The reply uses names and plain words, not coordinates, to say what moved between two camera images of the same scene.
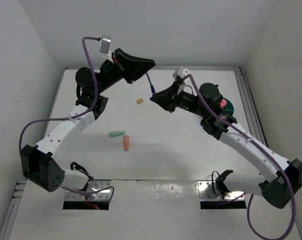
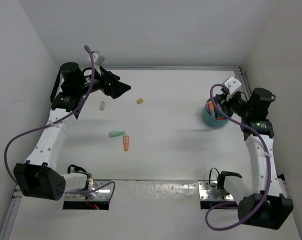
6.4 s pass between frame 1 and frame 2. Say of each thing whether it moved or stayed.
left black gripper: moved
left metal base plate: stayed
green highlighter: stayed
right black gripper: moved
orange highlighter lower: stayed
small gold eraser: stayed
